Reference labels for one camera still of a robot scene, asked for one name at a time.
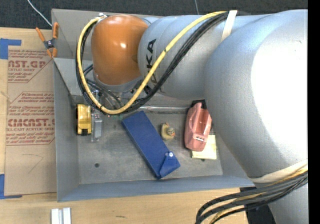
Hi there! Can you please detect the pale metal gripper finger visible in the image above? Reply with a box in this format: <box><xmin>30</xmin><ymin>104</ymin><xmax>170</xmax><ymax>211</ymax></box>
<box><xmin>90</xmin><ymin>113</ymin><xmax>97</xmax><ymax>143</ymax></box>
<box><xmin>95</xmin><ymin>113</ymin><xmax>104</xmax><ymax>141</ymax></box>

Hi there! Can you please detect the grey metal bin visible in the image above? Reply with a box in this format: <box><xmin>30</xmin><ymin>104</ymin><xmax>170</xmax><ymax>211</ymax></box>
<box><xmin>51</xmin><ymin>9</ymin><xmax>256</xmax><ymax>202</ymax></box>

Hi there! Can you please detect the pink rounded plastic object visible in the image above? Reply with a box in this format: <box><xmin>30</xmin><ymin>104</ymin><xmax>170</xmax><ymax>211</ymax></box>
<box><xmin>183</xmin><ymin>102</ymin><xmax>213</xmax><ymax>152</ymax></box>

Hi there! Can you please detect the yellow sticky note pad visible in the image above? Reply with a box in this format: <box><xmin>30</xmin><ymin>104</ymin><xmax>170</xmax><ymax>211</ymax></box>
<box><xmin>190</xmin><ymin>134</ymin><xmax>218</xmax><ymax>161</ymax></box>

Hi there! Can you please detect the yellow toy truck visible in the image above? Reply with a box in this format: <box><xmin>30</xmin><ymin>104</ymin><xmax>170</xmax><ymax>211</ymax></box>
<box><xmin>75</xmin><ymin>103</ymin><xmax>93</xmax><ymax>136</ymax></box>

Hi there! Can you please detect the yellow toy duck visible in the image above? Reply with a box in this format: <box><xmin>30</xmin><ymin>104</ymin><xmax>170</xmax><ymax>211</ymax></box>
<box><xmin>160</xmin><ymin>122</ymin><xmax>177</xmax><ymax>141</ymax></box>

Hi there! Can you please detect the brown cardboard board red print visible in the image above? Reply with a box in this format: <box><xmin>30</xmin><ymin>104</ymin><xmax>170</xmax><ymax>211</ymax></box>
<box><xmin>0</xmin><ymin>27</ymin><xmax>59</xmax><ymax>197</ymax></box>

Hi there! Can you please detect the blue flat box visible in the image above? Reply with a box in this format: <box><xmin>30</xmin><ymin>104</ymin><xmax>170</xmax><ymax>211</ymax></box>
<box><xmin>120</xmin><ymin>110</ymin><xmax>182</xmax><ymax>180</ymax></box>

